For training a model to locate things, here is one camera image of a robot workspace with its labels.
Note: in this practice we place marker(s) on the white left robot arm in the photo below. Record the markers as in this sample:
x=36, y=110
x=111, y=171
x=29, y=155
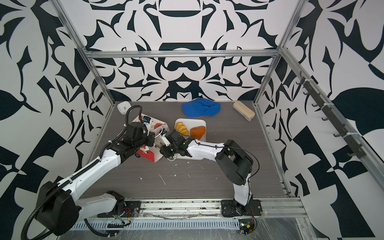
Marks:
x=60, y=205

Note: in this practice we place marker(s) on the beige sponge block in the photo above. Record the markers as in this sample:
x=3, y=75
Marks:
x=246, y=112

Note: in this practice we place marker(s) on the green circuit board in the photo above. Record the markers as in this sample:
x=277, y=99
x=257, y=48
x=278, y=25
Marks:
x=247, y=226

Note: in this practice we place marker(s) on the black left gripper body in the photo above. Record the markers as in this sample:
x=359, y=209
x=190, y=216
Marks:
x=147, y=140

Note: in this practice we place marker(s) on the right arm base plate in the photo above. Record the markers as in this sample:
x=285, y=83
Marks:
x=231, y=208

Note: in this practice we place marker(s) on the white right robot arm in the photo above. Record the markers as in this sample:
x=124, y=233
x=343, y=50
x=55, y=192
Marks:
x=235, y=163

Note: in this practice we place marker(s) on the blue cloth cap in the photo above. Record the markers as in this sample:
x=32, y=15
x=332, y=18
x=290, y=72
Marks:
x=201, y=107

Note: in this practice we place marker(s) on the white plastic tray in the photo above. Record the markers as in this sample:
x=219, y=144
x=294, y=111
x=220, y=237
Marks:
x=189, y=124

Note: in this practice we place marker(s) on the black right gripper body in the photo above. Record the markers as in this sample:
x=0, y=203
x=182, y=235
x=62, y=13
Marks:
x=170, y=150

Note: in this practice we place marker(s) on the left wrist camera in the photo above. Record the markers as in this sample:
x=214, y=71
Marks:
x=146, y=119

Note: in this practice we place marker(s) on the yellow fake croissant bread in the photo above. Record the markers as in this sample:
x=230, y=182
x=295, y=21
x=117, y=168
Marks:
x=182, y=129

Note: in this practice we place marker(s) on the orange fake baguette bread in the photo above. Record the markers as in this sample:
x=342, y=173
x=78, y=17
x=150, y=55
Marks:
x=198, y=132

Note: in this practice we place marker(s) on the white slotted cable duct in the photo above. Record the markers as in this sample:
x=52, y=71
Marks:
x=186, y=224

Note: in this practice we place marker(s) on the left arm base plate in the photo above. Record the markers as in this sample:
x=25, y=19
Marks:
x=124, y=210

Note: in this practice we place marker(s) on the white square analog clock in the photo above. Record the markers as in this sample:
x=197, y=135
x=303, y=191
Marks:
x=123, y=107

